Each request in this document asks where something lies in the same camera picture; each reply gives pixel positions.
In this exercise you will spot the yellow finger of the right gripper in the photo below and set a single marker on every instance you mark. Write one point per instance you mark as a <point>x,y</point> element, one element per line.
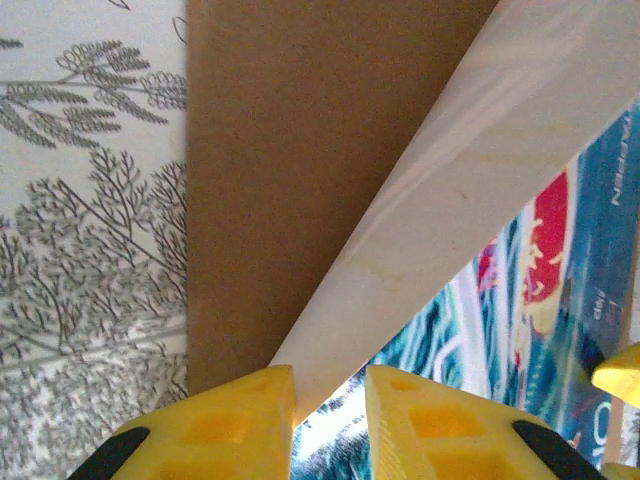
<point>622,372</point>
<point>625,472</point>

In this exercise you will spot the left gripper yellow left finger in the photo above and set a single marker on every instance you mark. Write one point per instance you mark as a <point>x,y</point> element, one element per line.
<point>225,435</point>

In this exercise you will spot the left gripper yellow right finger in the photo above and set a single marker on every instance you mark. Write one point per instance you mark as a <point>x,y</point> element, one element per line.
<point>440,435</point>

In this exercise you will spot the brown backing board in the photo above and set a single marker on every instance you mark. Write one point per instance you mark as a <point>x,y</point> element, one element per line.
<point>300,175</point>

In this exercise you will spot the floral patterned table covering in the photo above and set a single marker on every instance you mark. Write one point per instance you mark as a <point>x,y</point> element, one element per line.
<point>75,200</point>

